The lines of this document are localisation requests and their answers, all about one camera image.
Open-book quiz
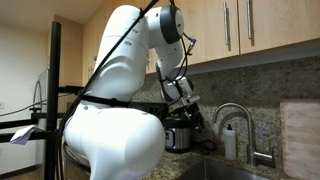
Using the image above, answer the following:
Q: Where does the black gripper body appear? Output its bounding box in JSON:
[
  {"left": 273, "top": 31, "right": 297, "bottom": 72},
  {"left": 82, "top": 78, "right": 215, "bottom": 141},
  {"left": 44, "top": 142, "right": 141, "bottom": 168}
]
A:
[{"left": 185, "top": 101, "right": 203, "bottom": 123}]

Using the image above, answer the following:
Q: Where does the stainless steel gooseneck tap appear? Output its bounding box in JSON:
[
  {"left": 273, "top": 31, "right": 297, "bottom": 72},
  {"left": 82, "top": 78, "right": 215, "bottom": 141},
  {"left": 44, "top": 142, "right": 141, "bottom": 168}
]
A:
[{"left": 213, "top": 102, "right": 277, "bottom": 169}]

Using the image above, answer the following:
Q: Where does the white soap bottle black cap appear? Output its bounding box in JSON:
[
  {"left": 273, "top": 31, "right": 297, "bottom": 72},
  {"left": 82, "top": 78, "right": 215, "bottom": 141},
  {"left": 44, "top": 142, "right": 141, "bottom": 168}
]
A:
[{"left": 223, "top": 123, "right": 237, "bottom": 162}]

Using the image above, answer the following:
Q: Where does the stainless steel sink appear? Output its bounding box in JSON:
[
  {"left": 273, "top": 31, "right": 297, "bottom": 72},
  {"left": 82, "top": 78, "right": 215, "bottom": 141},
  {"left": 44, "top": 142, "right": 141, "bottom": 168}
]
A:
[{"left": 176, "top": 159, "right": 271, "bottom": 180}]

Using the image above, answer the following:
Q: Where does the light wood cabinet door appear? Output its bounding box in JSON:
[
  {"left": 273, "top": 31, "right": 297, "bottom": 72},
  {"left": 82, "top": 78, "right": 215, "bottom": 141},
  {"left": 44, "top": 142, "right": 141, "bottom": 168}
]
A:
[
  {"left": 179, "top": 0, "right": 240, "bottom": 69},
  {"left": 237, "top": 0, "right": 320, "bottom": 55}
]

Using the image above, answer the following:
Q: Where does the wooden cutting board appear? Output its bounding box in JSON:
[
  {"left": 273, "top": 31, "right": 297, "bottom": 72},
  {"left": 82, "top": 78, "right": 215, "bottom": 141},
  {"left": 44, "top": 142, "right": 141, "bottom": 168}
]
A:
[{"left": 279, "top": 98, "right": 320, "bottom": 180}]

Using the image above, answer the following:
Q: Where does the black stand pole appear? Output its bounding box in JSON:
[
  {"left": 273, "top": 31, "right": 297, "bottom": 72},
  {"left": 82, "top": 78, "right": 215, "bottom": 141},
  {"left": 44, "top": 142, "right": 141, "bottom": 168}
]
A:
[{"left": 0, "top": 21, "right": 84, "bottom": 180}]

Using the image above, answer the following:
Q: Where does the steel refrigerator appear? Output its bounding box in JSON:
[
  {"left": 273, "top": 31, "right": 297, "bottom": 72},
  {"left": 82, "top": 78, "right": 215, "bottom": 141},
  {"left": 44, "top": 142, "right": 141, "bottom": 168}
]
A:
[{"left": 32, "top": 69, "right": 50, "bottom": 166}]

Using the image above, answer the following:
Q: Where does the folded white paper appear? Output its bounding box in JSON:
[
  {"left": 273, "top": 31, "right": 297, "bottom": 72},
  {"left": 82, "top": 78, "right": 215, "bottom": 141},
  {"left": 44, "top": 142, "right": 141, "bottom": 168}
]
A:
[{"left": 9, "top": 124, "right": 40, "bottom": 146}]

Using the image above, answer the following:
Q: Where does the black cooker power cable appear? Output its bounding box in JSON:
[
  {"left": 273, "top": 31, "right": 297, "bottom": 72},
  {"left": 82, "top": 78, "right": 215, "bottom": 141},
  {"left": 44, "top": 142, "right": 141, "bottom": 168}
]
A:
[{"left": 194, "top": 139, "right": 218, "bottom": 156}]

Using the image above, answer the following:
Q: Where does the steel cabinet bar handle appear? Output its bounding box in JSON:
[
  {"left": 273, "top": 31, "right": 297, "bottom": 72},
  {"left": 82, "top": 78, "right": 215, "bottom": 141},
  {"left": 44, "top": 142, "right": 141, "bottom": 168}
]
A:
[
  {"left": 246, "top": 0, "right": 255, "bottom": 47},
  {"left": 223, "top": 1, "right": 232, "bottom": 52}
]

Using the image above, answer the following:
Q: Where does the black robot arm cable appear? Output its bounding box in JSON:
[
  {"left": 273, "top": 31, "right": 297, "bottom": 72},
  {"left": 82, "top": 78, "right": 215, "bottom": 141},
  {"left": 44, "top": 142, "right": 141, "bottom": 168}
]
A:
[{"left": 56, "top": 0, "right": 198, "bottom": 180}]

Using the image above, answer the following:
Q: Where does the thin grey cable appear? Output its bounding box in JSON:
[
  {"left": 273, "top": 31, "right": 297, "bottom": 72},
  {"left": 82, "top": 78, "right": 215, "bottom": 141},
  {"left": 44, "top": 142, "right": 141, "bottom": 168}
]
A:
[{"left": 0, "top": 92, "right": 73, "bottom": 118}]

